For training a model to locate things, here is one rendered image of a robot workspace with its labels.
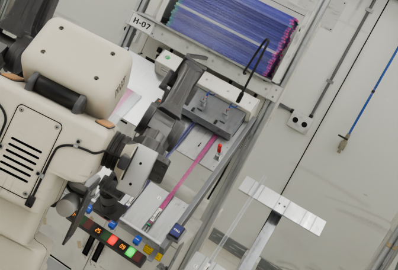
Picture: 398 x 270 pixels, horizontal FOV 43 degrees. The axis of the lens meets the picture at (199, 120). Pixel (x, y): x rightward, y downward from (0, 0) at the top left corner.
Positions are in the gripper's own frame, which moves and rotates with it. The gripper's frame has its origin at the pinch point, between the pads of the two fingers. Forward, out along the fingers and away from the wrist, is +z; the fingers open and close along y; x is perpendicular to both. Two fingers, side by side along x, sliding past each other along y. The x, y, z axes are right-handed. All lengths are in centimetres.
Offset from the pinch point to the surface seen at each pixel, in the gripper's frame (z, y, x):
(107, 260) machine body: 55, 7, -5
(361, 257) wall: 158, -107, -135
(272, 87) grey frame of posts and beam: -8, -21, -84
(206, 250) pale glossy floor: 180, -12, -89
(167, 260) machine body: 43.9, -16.9, -15.2
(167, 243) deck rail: 7.9, -19.7, -7.0
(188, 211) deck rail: 7.3, -19.5, -21.7
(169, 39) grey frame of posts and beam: -7, 30, -82
